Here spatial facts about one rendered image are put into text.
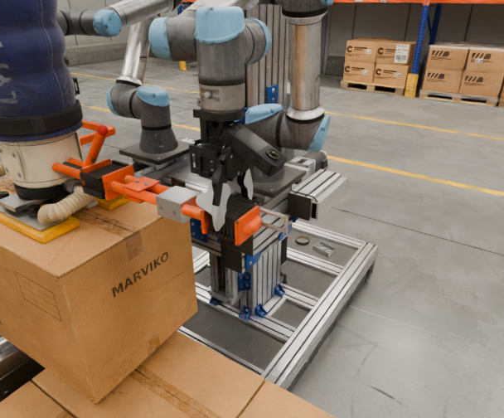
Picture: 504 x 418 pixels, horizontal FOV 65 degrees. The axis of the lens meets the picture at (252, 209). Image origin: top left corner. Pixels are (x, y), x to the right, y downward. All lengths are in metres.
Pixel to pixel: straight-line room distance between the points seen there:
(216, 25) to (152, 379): 1.04
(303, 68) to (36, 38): 0.64
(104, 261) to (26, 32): 0.51
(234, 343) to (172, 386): 0.61
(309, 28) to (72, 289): 0.83
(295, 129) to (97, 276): 0.68
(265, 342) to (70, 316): 1.09
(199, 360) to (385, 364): 1.08
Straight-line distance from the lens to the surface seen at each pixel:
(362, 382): 2.07
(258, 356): 1.83
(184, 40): 0.78
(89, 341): 1.04
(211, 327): 1.95
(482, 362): 2.36
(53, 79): 1.05
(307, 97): 1.18
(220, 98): 0.65
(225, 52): 0.64
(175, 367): 1.37
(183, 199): 0.80
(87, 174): 0.95
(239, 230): 0.70
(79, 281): 0.94
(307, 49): 1.13
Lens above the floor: 1.57
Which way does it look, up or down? 28 degrees down
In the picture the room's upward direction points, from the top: straight up
